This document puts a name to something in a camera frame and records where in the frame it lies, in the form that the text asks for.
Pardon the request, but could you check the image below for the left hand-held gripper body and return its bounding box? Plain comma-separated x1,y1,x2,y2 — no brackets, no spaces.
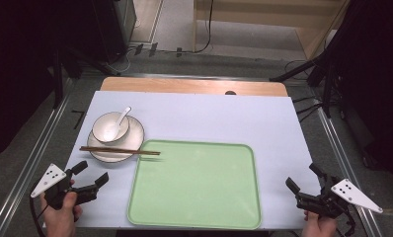
31,163,99,210

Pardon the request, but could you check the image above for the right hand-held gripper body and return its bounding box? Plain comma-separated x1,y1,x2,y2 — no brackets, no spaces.
295,177,384,219

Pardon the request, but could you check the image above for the person's left hand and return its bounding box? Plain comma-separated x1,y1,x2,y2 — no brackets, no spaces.
39,191,84,237

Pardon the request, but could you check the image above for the person's right hand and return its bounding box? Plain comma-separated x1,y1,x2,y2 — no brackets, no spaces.
300,210,339,237

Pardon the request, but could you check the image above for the brown wooden chopstick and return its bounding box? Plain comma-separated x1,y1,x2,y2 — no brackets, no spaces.
79,147,162,157
80,146,161,155

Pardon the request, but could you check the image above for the white dark-rimmed bowl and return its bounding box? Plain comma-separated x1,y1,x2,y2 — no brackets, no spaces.
91,111,131,144

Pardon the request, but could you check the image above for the white ceramic spoon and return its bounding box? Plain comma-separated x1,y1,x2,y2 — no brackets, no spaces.
103,106,132,141

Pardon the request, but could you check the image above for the white dark-rimmed plate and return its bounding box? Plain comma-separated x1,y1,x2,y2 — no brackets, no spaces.
86,115,146,164

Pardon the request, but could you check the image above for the light green plastic tray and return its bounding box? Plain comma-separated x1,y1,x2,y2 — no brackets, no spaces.
126,139,263,230

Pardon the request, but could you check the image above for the black metal tripod stand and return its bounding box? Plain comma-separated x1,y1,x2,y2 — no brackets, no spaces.
269,48,342,119

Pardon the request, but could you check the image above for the white table cover sheet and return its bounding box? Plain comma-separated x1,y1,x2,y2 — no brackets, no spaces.
64,91,323,231

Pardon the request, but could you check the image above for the dark curtain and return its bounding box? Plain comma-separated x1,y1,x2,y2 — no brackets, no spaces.
0,0,102,163
322,0,393,191

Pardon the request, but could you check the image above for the black cabinet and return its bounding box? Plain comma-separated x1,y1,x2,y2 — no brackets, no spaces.
91,0,138,64

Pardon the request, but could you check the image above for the light wooden platform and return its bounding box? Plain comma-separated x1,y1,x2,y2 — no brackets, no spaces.
192,0,351,61

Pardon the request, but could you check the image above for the metal floor rail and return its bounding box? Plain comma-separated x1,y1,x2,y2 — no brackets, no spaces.
316,106,383,237
0,78,76,237

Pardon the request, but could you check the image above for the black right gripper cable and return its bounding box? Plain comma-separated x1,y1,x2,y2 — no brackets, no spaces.
338,203,357,237

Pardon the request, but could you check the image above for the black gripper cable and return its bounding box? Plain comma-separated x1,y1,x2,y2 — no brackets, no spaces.
338,203,357,237
29,193,50,237

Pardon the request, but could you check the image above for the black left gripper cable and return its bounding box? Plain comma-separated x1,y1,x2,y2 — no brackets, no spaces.
29,193,50,237

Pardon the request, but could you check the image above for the black floor cable bundle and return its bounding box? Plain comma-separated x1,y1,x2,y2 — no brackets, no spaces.
291,95,327,123

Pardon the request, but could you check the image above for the white floor cable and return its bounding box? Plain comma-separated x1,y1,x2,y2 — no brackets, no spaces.
106,44,137,75

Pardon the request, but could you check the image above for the black hanging cable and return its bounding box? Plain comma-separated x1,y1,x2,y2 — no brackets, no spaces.
194,0,216,54

